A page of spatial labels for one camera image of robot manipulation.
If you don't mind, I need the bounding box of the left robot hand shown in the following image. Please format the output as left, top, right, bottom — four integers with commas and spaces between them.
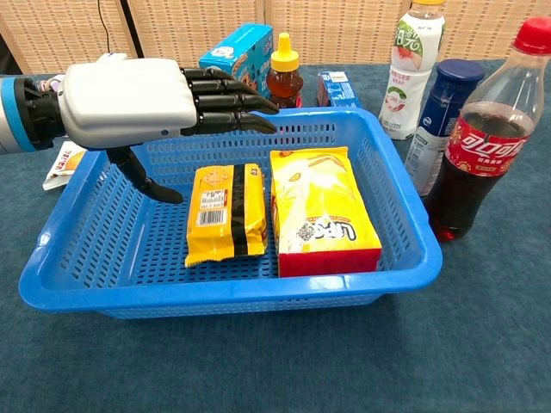
58, 58, 280, 204

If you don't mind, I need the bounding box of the white orange snack packet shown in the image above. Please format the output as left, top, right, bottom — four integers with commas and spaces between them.
42, 140, 87, 190

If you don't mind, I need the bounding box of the yellow black snack packet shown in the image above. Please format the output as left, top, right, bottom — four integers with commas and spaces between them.
184, 162, 269, 268

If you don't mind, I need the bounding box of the yellow red chips bag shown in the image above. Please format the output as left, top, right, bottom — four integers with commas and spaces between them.
269, 145, 383, 279

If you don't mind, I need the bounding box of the blue plastic perforated basket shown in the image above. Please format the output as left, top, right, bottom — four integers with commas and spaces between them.
17, 107, 443, 320

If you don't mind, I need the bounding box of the blue cookie box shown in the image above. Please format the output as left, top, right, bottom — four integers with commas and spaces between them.
198, 23, 275, 100

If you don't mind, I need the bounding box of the honey bottle with yellow cap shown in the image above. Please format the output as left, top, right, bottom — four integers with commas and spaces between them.
265, 32, 305, 109

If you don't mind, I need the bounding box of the long blue biscuit box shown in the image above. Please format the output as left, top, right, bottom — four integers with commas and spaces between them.
317, 71, 362, 109

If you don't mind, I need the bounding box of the woven bamboo folding screen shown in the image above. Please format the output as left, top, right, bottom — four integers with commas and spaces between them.
0, 0, 551, 75

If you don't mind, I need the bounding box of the white peach drink bottle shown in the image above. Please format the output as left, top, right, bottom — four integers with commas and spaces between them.
378, 0, 447, 141

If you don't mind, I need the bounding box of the teal table cloth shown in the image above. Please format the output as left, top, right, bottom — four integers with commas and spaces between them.
0, 59, 551, 413

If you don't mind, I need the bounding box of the white bottle with navy cap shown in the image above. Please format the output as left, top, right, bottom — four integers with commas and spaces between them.
404, 59, 486, 198

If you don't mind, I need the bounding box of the Coca-Cola bottle with red cap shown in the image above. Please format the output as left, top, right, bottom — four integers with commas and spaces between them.
424, 16, 551, 243

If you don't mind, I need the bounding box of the thin black cable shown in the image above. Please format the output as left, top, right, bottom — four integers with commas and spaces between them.
96, 0, 111, 55

